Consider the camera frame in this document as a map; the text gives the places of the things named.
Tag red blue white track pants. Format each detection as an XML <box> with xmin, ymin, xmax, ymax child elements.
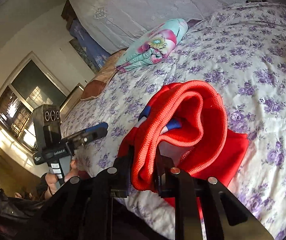
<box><xmin>117</xmin><ymin>80</ymin><xmax>249</xmax><ymax>191</ymax></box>

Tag person's left hand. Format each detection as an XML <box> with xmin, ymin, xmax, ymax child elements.
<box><xmin>43</xmin><ymin>158</ymin><xmax>80</xmax><ymax>201</ymax></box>

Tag brown orange pillow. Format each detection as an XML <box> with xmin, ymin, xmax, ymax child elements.
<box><xmin>80</xmin><ymin>48</ymin><xmax>127</xmax><ymax>101</ymax></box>

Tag white framed window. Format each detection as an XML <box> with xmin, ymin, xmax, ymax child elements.
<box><xmin>0</xmin><ymin>51</ymin><xmax>70</xmax><ymax>152</ymax></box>

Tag folded floral teal quilt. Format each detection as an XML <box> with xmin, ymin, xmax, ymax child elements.
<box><xmin>116</xmin><ymin>18</ymin><xmax>189</xmax><ymax>71</ymax></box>

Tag white lace covered headboard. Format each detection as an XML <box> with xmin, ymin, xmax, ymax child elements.
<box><xmin>69</xmin><ymin>0</ymin><xmax>260</xmax><ymax>53</ymax></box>

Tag purple floral bed sheet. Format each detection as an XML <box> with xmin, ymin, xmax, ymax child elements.
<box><xmin>61</xmin><ymin>2</ymin><xmax>286</xmax><ymax>239</ymax></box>

